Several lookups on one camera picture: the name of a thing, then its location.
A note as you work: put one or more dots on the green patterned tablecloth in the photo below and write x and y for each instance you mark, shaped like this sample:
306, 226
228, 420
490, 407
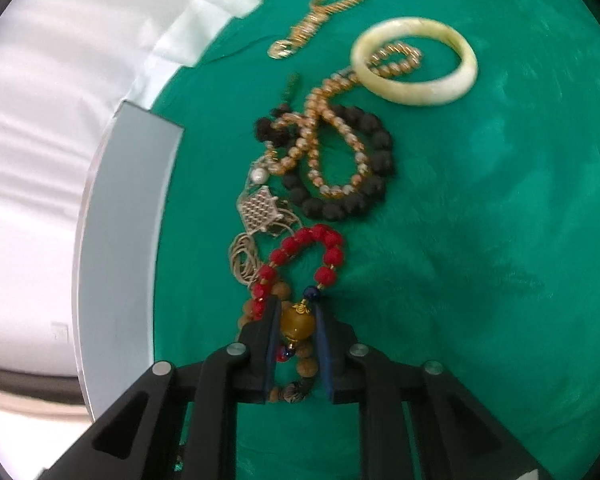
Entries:
480, 210

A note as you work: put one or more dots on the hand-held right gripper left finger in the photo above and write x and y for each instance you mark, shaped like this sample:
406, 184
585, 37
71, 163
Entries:
271, 340

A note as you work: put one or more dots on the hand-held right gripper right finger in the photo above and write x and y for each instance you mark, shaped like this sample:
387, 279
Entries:
326, 345

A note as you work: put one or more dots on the pale jade bangle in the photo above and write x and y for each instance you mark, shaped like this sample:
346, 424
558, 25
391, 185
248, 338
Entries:
415, 95

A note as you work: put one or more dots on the grey storage box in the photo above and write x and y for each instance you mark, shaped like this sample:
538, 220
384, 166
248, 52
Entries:
125, 235

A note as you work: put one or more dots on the white curtain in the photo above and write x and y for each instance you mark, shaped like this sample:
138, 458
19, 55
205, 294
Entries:
40, 110

